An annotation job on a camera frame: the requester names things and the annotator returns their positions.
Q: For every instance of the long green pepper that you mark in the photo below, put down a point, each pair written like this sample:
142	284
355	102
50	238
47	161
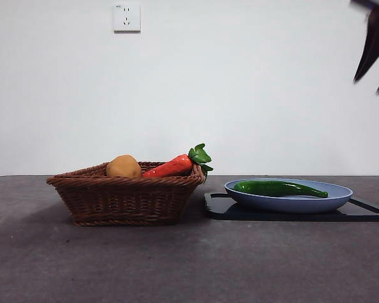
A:
265	187

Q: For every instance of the pale blue plate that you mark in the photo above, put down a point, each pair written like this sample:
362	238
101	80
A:
287	203

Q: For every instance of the black flat board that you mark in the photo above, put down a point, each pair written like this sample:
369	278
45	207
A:
221	213

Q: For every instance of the orange carrot with green leaves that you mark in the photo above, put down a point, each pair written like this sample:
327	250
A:
170	167

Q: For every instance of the yellow-brown potato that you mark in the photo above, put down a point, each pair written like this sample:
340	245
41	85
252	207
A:
123	166

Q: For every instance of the brown woven wicker basket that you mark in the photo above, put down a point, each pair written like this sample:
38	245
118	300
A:
123	202

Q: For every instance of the white wall socket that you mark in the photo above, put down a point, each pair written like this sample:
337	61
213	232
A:
127	18

